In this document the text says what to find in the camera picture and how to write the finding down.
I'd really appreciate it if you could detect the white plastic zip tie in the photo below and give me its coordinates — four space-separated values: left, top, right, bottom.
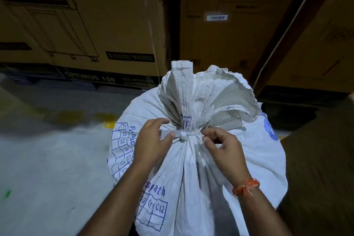
160 130 202 141

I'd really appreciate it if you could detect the large carton with text panel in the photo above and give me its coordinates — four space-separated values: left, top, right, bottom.
180 0 310 79

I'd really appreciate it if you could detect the person's right hand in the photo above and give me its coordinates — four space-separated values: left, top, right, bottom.
201 127 251 188

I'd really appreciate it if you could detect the person's left hand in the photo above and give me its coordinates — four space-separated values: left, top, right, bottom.
133 118 177 172

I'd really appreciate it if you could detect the orange thread bracelet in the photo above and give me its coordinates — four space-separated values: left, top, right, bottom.
232 178 260 198

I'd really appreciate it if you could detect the person's left forearm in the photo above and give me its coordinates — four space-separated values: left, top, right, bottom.
77 161 155 236

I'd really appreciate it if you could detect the white barcode sticker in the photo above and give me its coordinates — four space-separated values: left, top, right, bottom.
206 14 229 22

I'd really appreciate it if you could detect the person's right forearm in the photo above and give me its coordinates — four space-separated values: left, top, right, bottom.
233 183 292 236

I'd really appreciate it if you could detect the small brown cardboard box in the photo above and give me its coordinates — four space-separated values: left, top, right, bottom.
278 93 354 236

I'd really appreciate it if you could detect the white woven sack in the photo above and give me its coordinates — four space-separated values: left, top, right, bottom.
107 60 288 236

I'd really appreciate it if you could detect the large carton with cabinet drawing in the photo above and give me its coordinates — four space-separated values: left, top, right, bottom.
0 0 169 90

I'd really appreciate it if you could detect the large carton with fan drawing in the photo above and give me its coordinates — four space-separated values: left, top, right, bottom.
265 0 354 94

